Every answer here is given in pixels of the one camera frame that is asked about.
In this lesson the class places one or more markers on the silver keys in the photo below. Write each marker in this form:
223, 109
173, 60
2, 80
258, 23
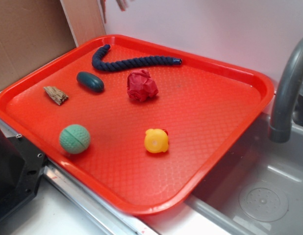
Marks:
123, 4

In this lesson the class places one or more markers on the red plastic tray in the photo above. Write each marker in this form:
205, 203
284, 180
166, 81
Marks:
204, 105

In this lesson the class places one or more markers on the yellow rubber duck toy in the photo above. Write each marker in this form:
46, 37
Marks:
156, 141

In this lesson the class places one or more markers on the crumpled red paper ball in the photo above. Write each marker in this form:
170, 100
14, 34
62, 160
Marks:
141, 86

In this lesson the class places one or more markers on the dark teal oval object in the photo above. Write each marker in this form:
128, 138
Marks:
90, 81

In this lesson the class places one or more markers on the green dimpled ball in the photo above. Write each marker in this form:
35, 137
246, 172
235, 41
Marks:
74, 139

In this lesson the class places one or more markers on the small brown wood piece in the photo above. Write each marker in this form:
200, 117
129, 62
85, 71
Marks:
57, 95

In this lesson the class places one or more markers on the grey toy sink basin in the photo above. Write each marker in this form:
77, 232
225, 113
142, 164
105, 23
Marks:
257, 186

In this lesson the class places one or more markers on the grey plastic faucet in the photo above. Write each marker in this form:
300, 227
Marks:
288, 103

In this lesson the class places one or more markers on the brown cardboard panel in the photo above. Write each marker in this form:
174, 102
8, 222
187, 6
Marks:
35, 32

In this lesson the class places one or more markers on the silver metal rail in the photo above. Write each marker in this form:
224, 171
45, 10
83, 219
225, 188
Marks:
65, 207

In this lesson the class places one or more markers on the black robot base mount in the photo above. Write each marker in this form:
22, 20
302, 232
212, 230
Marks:
21, 168

